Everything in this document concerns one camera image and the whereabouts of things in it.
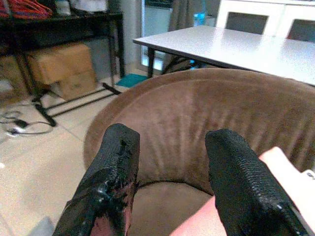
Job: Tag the pink pillow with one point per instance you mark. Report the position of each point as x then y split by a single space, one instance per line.
290 177

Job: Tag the brown round sofa chair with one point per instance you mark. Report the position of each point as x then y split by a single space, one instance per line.
197 105

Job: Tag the black console table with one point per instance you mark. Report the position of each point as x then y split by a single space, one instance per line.
61 27

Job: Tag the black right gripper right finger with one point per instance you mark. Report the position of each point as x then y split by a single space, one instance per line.
243 182

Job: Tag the white cabinet with glass doors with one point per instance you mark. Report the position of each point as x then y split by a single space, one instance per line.
265 17

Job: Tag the red clothes hangers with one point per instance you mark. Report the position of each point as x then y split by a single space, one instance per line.
24 9

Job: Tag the white folding table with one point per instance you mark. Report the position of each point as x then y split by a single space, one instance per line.
241 46

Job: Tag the grey curtain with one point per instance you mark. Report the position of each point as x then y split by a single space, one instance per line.
180 13

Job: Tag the teal floor mat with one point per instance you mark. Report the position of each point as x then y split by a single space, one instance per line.
131 80

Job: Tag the brown cardboard box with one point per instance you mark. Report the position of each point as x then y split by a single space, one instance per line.
64 68

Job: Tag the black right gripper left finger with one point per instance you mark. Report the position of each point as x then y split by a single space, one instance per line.
110 172

